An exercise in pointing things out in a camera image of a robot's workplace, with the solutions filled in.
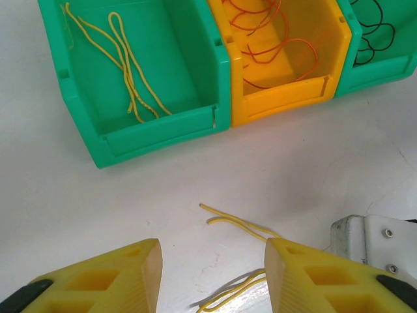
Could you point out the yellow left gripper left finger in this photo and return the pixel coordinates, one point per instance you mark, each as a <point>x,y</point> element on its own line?
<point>97,283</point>

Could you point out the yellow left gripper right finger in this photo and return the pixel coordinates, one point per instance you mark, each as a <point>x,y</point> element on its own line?
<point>325,280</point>

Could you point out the pile of rubber bands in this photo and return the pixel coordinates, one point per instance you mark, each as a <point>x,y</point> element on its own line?
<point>306,42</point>
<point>374,26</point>

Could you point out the orange plastic bin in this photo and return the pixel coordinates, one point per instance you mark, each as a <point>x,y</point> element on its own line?
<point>286,98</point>

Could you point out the green plastic bin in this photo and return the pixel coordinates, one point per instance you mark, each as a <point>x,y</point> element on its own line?
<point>384,75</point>
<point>182,65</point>

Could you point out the white metal bracket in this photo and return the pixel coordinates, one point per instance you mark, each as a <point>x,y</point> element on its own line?
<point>374,241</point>

